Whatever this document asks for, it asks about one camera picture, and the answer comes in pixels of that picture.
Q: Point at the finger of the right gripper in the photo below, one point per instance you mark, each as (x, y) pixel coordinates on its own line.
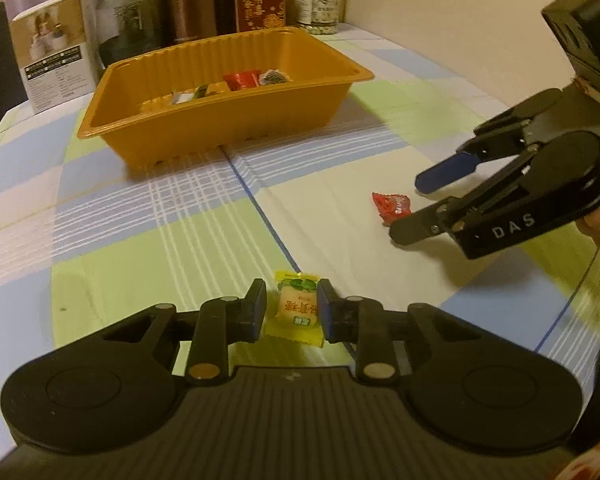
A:
(431, 221)
(446, 172)

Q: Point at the green candy wrapper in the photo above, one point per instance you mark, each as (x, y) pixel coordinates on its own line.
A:
(200, 92)

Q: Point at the seaweed snack clear packet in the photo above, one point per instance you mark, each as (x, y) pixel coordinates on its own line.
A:
(273, 76)

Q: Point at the plaid tablecloth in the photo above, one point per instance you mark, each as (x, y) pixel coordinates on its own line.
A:
(84, 243)

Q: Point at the silver foil packet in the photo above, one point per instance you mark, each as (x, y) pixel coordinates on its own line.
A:
(182, 97)

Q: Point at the green glass jar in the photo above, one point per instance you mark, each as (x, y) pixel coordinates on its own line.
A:
(126, 28)

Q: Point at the cashew nut plastic jar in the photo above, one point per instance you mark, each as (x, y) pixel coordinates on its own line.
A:
(318, 17)

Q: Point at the small red candy packet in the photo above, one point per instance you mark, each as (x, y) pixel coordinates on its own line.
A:
(391, 207)

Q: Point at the yellow candy packet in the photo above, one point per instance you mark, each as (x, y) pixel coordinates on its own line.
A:
(293, 312)

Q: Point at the white product box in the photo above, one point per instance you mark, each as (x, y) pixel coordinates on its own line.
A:
(55, 48)

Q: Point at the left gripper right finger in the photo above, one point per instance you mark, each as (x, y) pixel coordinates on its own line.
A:
(363, 322)

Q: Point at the red pillow snack packet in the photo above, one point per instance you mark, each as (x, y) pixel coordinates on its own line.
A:
(246, 79)

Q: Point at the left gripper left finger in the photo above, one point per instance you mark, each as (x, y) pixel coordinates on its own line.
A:
(219, 323)

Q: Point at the orange plastic tray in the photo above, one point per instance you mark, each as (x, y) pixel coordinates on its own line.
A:
(131, 109)

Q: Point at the black camera box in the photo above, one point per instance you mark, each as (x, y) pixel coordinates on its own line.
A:
(576, 26)

